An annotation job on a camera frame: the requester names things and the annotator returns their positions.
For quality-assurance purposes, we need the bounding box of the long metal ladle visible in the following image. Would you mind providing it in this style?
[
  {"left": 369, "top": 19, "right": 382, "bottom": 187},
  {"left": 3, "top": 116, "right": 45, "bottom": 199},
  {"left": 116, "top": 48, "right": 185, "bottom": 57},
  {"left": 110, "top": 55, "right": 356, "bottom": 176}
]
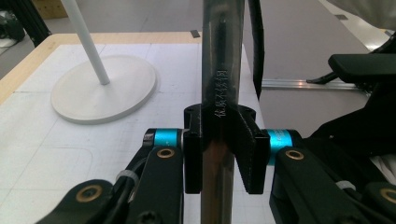
[{"left": 200, "top": 0, "right": 246, "bottom": 224}]

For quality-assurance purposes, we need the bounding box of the black chair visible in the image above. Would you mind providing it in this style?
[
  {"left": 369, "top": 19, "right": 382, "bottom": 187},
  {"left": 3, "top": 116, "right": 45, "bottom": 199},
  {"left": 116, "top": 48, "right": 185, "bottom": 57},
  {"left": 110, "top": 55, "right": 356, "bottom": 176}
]
[{"left": 306, "top": 38, "right": 396, "bottom": 157}]

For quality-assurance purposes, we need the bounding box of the black metal stand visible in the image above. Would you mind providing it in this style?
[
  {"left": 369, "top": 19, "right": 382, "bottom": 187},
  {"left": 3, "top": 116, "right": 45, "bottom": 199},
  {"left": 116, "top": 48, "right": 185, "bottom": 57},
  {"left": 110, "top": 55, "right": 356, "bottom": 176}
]
[{"left": 0, "top": 0, "right": 52, "bottom": 48}]

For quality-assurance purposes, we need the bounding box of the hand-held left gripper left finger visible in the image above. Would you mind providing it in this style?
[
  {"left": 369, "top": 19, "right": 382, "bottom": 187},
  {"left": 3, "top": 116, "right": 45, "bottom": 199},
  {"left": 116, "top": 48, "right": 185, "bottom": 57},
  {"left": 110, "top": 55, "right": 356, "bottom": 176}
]
[{"left": 183, "top": 104, "right": 204, "bottom": 194}]

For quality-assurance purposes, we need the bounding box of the small cardboard box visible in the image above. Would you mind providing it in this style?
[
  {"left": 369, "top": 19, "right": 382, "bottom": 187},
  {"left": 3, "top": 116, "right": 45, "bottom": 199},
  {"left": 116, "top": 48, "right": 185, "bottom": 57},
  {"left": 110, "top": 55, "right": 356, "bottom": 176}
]
[{"left": 31, "top": 0, "right": 68, "bottom": 20}]

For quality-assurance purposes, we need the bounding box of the white stand with round base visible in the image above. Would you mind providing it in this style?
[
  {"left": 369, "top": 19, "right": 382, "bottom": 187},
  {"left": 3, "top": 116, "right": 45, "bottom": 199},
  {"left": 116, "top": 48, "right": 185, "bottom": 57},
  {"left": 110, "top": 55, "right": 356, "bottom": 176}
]
[{"left": 50, "top": 0, "right": 158, "bottom": 125}]

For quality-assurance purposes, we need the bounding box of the aluminium rail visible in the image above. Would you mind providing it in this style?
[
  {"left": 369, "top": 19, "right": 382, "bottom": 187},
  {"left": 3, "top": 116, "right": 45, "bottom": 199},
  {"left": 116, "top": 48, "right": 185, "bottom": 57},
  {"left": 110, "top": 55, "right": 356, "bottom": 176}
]
[{"left": 261, "top": 78, "right": 372, "bottom": 91}]

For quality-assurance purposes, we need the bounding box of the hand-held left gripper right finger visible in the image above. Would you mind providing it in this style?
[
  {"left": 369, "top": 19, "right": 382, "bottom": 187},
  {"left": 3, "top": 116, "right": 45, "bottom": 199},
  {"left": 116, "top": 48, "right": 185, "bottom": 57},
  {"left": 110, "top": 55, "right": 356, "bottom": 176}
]
[{"left": 232, "top": 105, "right": 271, "bottom": 194}]

